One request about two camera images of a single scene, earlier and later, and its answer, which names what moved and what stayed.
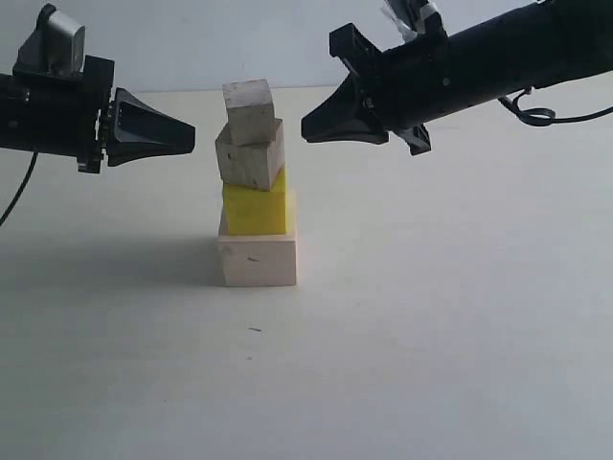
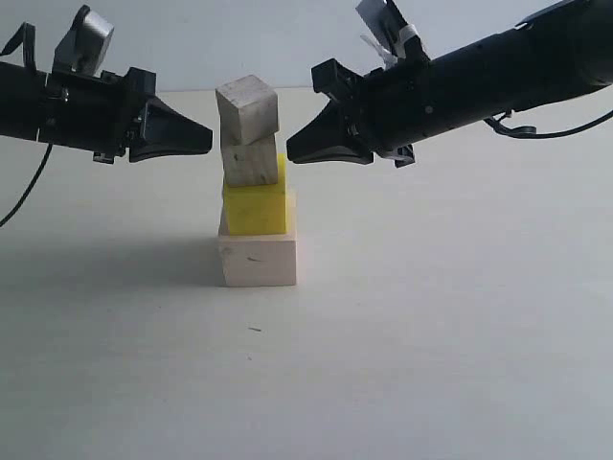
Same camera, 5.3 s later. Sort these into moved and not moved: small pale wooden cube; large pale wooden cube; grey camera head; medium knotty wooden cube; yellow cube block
Moved: grey camera head; small pale wooden cube; medium knotty wooden cube
Not moved: yellow cube block; large pale wooden cube
